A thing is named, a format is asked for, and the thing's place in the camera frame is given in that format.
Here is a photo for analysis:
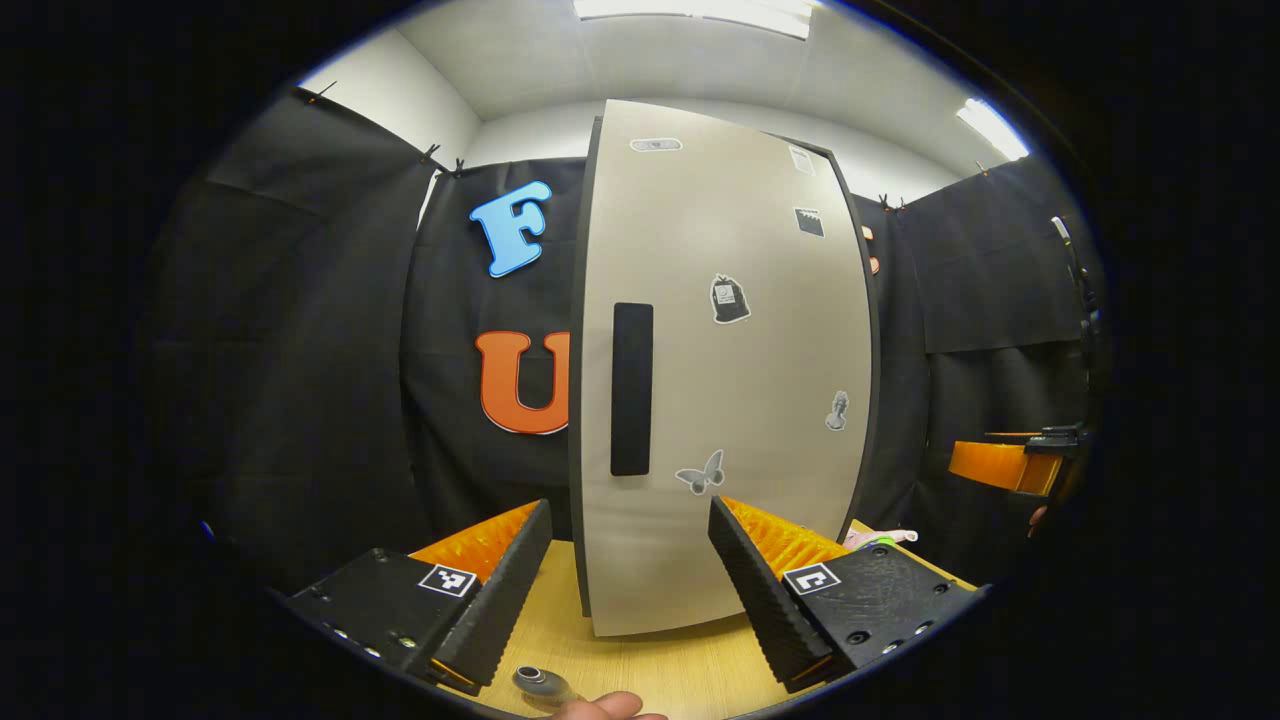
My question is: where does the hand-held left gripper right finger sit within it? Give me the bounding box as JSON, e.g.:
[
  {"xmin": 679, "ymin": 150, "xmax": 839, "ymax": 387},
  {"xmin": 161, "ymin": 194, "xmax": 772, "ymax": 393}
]
[{"xmin": 707, "ymin": 495, "xmax": 991, "ymax": 694}]

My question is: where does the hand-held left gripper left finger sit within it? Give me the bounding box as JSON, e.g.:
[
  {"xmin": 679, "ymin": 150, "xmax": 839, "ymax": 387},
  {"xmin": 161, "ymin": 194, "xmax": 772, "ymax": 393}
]
[{"xmin": 285, "ymin": 498, "xmax": 554, "ymax": 698}]

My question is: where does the grey cabinet door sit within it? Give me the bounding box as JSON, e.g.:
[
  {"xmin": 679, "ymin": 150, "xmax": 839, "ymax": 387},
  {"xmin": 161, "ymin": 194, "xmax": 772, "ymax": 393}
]
[{"xmin": 568, "ymin": 98, "xmax": 883, "ymax": 639}]

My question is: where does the black door handle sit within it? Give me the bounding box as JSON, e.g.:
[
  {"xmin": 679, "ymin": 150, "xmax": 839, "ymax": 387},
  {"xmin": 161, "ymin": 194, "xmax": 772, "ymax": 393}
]
[{"xmin": 610, "ymin": 302, "xmax": 655, "ymax": 478}]

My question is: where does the small ceiling light panel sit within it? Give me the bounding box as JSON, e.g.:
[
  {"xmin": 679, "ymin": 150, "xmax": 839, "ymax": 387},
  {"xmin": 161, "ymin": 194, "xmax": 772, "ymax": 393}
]
[{"xmin": 955, "ymin": 97, "xmax": 1031, "ymax": 163}]

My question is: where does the black backdrop cloth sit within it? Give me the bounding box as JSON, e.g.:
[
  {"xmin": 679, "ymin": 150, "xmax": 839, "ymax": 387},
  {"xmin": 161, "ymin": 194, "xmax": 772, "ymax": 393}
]
[{"xmin": 150, "ymin": 85, "xmax": 1101, "ymax": 591}]

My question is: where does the long ceiling light panel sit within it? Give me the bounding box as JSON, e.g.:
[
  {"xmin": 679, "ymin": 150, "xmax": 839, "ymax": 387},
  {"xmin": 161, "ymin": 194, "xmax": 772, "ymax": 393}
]
[{"xmin": 573, "ymin": 0, "xmax": 813, "ymax": 41}]

